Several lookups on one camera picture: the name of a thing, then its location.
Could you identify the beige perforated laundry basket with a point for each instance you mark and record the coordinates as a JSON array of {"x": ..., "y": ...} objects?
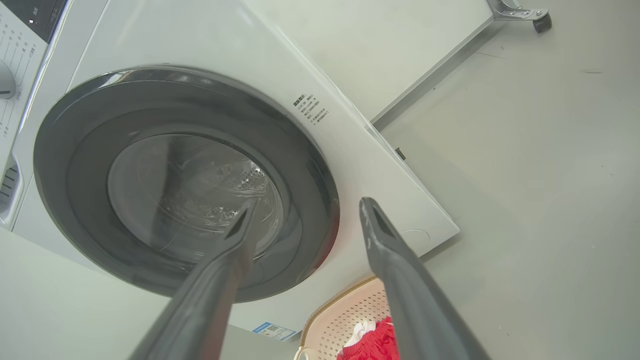
[{"x": 340, "y": 315}]

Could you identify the black washing machine display panel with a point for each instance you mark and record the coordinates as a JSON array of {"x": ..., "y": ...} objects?
[{"x": 30, "y": 12}]

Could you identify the metal leg with black caster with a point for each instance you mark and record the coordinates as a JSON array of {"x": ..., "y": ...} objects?
[{"x": 520, "y": 11}]

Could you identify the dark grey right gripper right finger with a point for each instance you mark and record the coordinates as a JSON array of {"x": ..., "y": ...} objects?
[{"x": 415, "y": 305}]

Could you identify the blue energy label sticker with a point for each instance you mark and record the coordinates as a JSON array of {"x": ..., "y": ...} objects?
[{"x": 274, "y": 331}]

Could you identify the red garment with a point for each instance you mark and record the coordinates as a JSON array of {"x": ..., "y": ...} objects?
[{"x": 375, "y": 345}]

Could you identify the white washing machine control knob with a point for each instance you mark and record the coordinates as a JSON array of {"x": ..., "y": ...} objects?
[{"x": 5, "y": 80}]

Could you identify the white garment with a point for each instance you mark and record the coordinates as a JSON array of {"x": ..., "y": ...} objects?
[{"x": 361, "y": 331}]

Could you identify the dark round washing machine door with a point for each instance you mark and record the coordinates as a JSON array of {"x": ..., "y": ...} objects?
[{"x": 90, "y": 165}]

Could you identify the small dark wall fitting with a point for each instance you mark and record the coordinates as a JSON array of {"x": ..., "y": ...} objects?
[{"x": 400, "y": 153}]

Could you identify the white front-load washing machine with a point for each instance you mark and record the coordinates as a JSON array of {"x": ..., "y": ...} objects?
[{"x": 200, "y": 45}]

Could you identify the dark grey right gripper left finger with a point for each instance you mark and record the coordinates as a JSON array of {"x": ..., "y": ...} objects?
[{"x": 205, "y": 305}]

